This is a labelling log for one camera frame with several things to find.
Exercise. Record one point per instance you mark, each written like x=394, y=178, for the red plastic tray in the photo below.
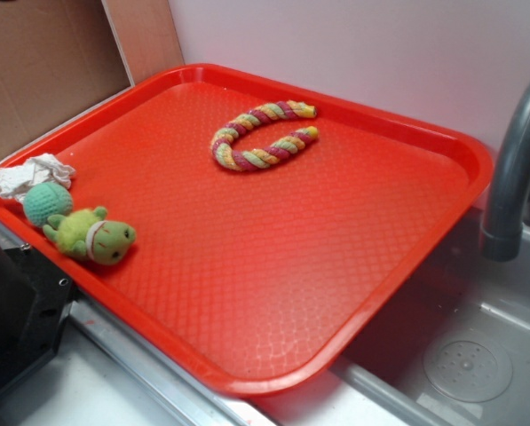
x=254, y=282

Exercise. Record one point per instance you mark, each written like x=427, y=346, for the green plush frog toy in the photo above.
x=87, y=235

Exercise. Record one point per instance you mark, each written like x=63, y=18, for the teal knitted ball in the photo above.
x=44, y=200

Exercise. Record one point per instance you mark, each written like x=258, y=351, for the grey plastic sink basin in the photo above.
x=379, y=379

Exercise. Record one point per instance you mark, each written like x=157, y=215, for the grey sink faucet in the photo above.
x=508, y=203

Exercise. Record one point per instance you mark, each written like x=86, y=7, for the round sink drain cover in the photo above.
x=466, y=370

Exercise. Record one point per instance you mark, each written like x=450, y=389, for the brown cardboard panel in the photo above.
x=60, y=58

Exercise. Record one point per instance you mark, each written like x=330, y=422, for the twisted multicolour rope toy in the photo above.
x=238, y=146

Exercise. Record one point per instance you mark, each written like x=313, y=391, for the metal sink edge rail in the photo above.
x=103, y=373

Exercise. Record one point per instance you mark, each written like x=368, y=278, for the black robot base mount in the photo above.
x=35, y=298

